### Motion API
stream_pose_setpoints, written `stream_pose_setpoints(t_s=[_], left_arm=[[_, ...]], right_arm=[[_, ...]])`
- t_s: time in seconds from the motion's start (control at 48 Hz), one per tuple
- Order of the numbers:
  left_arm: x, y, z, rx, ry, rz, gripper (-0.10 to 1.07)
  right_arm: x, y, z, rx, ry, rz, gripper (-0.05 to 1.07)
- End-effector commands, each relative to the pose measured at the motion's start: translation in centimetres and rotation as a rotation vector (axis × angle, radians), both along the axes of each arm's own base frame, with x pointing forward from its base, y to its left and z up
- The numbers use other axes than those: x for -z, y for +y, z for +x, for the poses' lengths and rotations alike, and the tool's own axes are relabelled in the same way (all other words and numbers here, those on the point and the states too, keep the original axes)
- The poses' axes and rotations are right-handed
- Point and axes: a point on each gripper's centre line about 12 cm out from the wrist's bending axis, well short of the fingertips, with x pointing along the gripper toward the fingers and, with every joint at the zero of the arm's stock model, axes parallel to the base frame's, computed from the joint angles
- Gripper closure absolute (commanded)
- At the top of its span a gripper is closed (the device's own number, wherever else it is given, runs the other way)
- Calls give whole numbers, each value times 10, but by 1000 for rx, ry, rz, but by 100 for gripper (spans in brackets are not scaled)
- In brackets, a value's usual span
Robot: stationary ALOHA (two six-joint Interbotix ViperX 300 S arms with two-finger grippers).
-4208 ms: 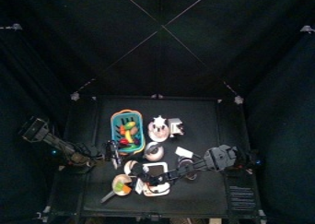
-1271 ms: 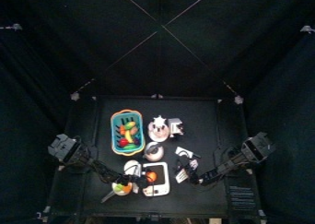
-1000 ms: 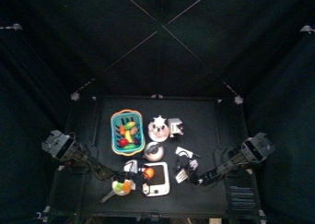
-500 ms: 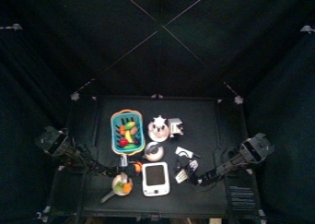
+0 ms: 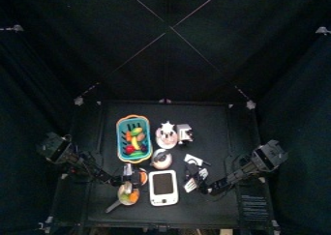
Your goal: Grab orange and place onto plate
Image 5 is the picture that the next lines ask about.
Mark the toy orange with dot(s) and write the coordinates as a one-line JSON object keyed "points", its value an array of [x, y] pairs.
{"points": [[143, 177]]}

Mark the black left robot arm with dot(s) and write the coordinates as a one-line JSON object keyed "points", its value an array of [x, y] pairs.
{"points": [[74, 160]]}

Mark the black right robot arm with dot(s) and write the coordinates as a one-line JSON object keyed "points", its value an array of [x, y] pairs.
{"points": [[253, 166]]}

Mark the white toy spatula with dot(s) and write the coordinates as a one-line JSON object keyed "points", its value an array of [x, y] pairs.
{"points": [[190, 185]]}

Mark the green toy food piece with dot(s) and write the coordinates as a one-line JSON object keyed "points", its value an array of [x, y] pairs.
{"points": [[126, 197]]}

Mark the orange toy food piece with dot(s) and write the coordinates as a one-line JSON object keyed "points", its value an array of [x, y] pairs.
{"points": [[134, 197]]}

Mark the toy frying pan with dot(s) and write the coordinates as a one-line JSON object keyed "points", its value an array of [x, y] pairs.
{"points": [[124, 198]]}

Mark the green toy vegetable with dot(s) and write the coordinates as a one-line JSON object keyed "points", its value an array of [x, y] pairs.
{"points": [[136, 154]]}

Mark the white card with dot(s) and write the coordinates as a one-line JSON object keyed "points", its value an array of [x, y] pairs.
{"points": [[194, 159]]}

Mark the red toy apple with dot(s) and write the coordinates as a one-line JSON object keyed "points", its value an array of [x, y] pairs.
{"points": [[130, 148]]}

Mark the purple toy grapes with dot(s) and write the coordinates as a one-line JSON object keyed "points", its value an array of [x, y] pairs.
{"points": [[143, 147]]}

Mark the white toy tablet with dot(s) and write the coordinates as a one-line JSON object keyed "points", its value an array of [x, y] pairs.
{"points": [[163, 187]]}

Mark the yellow toy banana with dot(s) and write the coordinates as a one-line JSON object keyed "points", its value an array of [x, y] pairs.
{"points": [[135, 143]]}

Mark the teal basket with orange rim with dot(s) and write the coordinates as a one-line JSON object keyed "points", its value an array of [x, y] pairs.
{"points": [[134, 139]]}

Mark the orange toy carrot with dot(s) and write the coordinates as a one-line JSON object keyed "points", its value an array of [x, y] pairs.
{"points": [[128, 136]]}

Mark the green toy pear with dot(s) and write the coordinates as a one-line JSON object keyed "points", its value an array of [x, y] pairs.
{"points": [[136, 131]]}

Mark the white text label sticker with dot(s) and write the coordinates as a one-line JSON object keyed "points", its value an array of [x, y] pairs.
{"points": [[254, 207]]}

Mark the small white toy appliance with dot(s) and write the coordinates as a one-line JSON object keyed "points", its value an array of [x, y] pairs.
{"points": [[185, 133]]}

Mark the grey frame corner bracket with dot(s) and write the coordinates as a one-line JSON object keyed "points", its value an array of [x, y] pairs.
{"points": [[322, 30], [251, 104], [16, 28], [78, 101]]}

